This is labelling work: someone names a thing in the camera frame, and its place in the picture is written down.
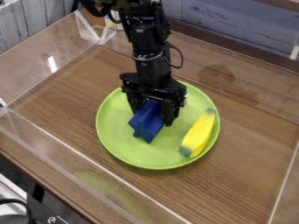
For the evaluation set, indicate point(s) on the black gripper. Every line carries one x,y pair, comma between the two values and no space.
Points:
152,75

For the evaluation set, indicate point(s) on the blue plastic block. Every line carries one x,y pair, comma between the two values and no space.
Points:
147,121

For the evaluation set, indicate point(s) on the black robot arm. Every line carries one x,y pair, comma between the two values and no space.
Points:
147,31

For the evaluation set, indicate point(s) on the green round plate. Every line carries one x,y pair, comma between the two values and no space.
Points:
159,155

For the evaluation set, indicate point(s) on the yellow toy banana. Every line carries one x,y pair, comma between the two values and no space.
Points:
198,135

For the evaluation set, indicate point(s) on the clear acrylic enclosure wall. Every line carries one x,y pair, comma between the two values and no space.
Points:
55,78

